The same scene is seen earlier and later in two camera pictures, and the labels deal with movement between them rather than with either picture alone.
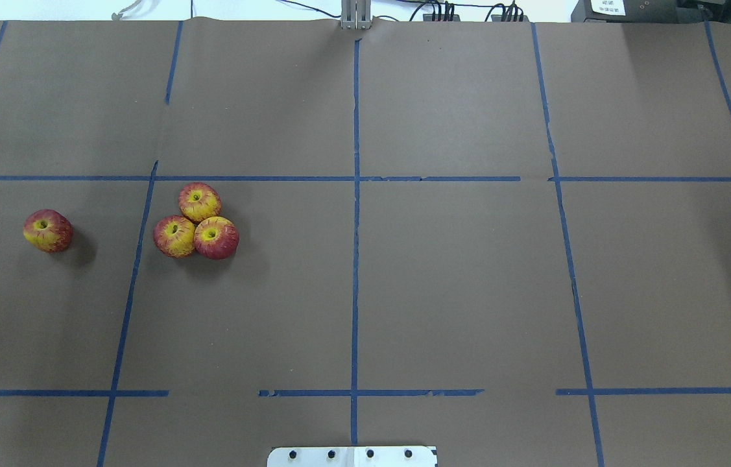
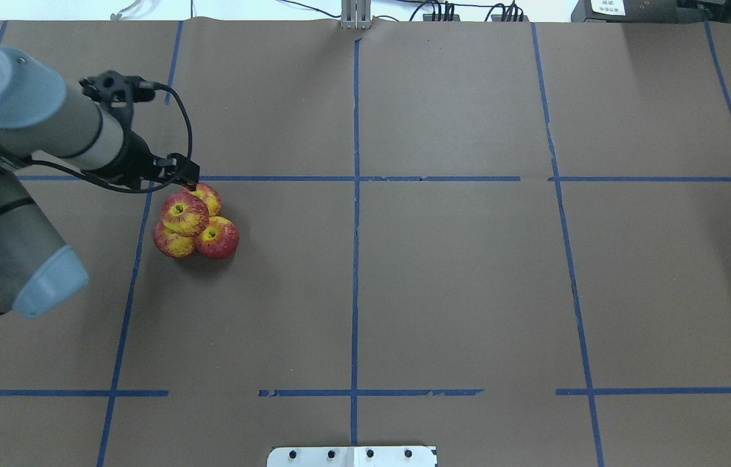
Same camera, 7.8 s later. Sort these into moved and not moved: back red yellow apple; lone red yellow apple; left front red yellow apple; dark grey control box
Moved: lone red yellow apple
Not moved: left front red yellow apple; back red yellow apple; dark grey control box
